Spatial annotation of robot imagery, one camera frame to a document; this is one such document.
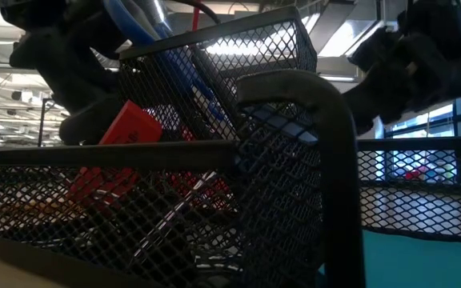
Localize black camera rig frame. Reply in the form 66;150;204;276
37;98;62;147

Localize black binder clip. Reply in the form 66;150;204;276
132;170;218;260

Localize red eraser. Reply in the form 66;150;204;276
66;99;164;209

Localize black mesh desk organizer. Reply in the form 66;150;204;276
0;5;461;288

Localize blue handled scissors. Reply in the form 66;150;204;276
101;0;231;125

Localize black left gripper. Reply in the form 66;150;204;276
0;0;128;146

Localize blue sticky note pad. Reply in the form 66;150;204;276
316;229;461;288

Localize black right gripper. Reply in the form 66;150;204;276
342;25;452;135

